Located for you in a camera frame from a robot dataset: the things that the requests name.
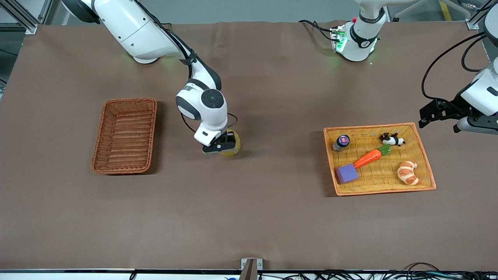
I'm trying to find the purple foam block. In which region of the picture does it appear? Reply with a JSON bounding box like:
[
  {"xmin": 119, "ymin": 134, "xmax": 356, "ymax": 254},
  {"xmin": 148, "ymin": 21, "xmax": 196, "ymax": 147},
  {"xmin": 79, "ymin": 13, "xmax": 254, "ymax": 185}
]
[{"xmin": 335, "ymin": 163, "xmax": 359, "ymax": 185}]

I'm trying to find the orange flat wicker basket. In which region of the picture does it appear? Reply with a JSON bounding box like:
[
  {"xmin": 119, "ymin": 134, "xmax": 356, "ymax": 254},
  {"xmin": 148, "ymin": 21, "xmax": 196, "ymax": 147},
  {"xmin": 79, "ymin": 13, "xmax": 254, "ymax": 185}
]
[{"xmin": 323, "ymin": 122, "xmax": 437, "ymax": 196}]

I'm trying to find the clear yellowish tape roll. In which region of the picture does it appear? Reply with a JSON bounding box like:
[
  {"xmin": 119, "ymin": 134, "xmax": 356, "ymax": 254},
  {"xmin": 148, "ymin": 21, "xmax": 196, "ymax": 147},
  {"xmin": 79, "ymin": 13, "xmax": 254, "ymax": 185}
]
[{"xmin": 219, "ymin": 129, "xmax": 241, "ymax": 157}]

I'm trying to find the black cable bundle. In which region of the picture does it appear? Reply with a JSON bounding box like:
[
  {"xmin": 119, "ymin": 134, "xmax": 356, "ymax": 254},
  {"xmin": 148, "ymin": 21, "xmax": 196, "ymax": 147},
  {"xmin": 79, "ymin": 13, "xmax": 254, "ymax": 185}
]
[{"xmin": 272, "ymin": 262, "xmax": 498, "ymax": 280}]

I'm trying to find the toy croissant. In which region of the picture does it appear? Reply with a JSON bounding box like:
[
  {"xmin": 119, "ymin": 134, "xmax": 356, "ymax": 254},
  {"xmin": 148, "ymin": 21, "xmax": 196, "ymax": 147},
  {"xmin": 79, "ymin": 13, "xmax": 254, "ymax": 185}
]
[{"xmin": 397, "ymin": 161, "xmax": 420, "ymax": 186}]

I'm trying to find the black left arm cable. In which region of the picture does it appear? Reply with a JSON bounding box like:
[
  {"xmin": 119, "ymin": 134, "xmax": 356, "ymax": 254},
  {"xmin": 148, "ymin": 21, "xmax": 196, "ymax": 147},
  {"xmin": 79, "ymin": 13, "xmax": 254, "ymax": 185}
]
[{"xmin": 422, "ymin": 32, "xmax": 489, "ymax": 102}]

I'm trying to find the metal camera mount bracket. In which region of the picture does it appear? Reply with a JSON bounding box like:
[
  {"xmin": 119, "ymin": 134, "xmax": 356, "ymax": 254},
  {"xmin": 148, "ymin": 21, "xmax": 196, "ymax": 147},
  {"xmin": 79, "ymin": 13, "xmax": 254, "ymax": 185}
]
[{"xmin": 240, "ymin": 258, "xmax": 263, "ymax": 280}]

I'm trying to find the small bottle blue lid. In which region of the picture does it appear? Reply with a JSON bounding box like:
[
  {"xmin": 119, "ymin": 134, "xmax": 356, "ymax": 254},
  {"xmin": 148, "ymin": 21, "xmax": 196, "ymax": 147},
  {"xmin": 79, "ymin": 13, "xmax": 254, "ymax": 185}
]
[{"xmin": 333, "ymin": 135, "xmax": 351, "ymax": 152}]

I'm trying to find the table cover sheet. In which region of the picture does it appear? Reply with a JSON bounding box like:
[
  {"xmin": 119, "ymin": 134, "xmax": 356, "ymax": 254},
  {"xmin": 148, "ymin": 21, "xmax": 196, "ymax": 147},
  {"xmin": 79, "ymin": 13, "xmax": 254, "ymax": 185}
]
[{"xmin": 0, "ymin": 20, "xmax": 498, "ymax": 271}]

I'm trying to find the orange toy carrot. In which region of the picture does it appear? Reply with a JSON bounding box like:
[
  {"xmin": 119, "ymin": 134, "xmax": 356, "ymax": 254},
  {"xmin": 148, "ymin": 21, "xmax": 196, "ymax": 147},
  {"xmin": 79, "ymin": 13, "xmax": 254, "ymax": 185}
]
[{"xmin": 353, "ymin": 144, "xmax": 392, "ymax": 169}]

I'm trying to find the brown deep wicker basket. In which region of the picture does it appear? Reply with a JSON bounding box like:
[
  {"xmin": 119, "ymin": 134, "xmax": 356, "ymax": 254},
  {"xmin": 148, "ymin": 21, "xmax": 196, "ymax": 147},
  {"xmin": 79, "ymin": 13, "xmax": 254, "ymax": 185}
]
[{"xmin": 91, "ymin": 98, "xmax": 158, "ymax": 175}]

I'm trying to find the aluminium frame profile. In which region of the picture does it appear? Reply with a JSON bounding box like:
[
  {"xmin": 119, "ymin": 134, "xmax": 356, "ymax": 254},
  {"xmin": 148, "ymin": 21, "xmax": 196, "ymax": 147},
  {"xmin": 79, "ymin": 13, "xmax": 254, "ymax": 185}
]
[
  {"xmin": 0, "ymin": 0, "xmax": 49, "ymax": 35},
  {"xmin": 438, "ymin": 0, "xmax": 483, "ymax": 30}
]

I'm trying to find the black white panda toy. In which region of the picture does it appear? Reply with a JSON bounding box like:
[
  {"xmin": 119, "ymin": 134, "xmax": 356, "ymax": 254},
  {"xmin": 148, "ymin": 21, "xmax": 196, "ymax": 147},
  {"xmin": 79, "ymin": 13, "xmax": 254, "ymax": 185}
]
[{"xmin": 379, "ymin": 132, "xmax": 405, "ymax": 147}]

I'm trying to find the black arm base cable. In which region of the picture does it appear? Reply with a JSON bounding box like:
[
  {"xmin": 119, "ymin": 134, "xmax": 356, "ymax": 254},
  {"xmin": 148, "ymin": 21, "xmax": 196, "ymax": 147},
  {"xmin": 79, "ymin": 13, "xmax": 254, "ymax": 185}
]
[{"xmin": 298, "ymin": 19, "xmax": 336, "ymax": 42}]

